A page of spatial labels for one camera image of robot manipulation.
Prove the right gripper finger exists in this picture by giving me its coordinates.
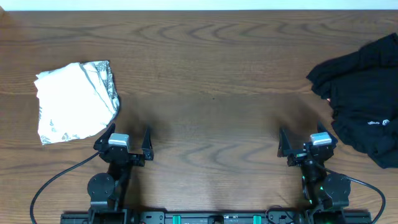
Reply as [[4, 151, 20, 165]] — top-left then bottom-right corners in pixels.
[[316, 121, 338, 146], [277, 128, 292, 157]]

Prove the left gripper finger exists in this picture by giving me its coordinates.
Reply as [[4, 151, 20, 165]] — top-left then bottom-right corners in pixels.
[[141, 128, 154, 161], [93, 123, 116, 152]]

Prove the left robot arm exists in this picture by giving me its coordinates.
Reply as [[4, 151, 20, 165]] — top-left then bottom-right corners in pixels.
[[87, 124, 154, 224]]

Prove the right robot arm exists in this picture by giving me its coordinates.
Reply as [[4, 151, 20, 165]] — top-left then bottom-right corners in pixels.
[[277, 123, 351, 223]]

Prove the white patterned folded cloth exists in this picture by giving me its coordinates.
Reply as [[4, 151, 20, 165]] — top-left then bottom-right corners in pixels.
[[34, 60, 120, 145]]

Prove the black clothes pile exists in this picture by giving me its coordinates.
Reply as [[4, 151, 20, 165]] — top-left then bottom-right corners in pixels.
[[307, 33, 397, 169]]

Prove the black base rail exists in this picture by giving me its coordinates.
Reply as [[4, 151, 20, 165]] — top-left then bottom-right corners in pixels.
[[60, 209, 372, 224]]

